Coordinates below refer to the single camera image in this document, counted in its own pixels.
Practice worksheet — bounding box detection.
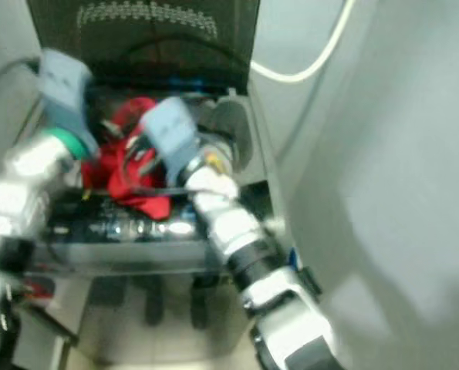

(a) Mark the red garment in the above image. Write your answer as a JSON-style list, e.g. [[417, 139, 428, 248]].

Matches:
[[83, 96, 173, 221]]

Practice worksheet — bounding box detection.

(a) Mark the grey top-load washing machine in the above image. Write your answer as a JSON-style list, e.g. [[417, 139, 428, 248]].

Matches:
[[0, 73, 296, 365]]

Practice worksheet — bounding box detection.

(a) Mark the dark tinted washer lid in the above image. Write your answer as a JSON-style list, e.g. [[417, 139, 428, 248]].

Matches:
[[26, 0, 262, 98]]

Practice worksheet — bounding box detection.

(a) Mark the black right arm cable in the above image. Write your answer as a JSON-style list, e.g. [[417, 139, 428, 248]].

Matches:
[[124, 139, 193, 195]]

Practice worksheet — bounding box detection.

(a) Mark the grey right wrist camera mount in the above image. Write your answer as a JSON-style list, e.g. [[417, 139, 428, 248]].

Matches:
[[140, 96, 204, 183]]

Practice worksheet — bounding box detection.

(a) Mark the white hose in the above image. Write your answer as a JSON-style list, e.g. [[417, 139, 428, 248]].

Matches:
[[250, 0, 358, 85]]

